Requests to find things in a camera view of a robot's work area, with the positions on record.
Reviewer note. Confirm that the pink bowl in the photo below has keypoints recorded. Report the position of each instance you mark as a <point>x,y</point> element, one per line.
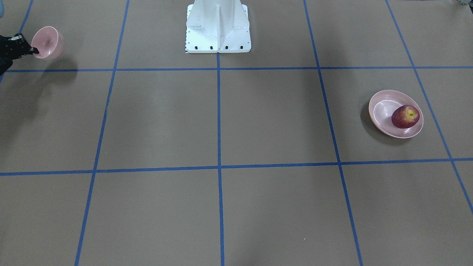
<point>49,43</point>

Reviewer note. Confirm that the white pedestal column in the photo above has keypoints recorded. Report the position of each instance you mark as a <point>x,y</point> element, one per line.
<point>217,26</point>

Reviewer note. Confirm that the red apple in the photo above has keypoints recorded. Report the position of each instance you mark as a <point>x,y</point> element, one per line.
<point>405,116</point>

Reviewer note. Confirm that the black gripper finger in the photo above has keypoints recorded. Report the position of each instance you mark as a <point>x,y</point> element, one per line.
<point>19,46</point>

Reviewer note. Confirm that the pink plate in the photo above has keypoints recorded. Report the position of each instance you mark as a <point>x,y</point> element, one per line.
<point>381,106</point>

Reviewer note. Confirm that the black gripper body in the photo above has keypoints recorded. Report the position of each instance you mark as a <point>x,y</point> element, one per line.
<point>14,48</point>

